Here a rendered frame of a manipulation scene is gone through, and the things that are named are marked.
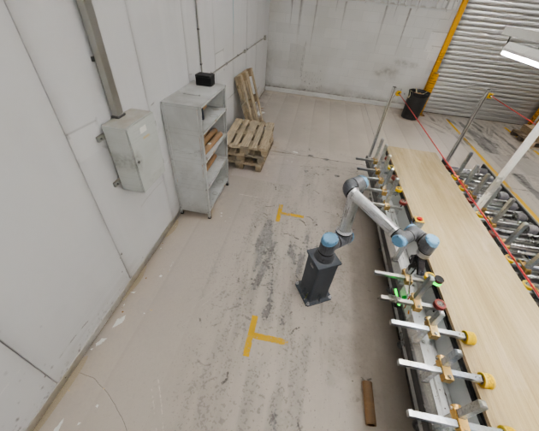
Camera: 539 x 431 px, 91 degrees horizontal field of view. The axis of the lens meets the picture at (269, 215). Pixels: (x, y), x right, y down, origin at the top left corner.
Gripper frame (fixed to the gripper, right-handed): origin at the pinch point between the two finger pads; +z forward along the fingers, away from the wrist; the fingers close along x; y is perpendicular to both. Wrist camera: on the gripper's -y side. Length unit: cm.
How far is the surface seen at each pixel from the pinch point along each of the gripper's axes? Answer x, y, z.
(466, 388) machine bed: -28, -64, 20
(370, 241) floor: -20, 135, 103
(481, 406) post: -6, -86, -16
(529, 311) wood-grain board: -88, -6, 11
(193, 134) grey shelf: 216, 127, -21
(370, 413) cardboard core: 8, -69, 92
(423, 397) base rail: -5, -71, 30
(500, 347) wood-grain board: -53, -39, 10
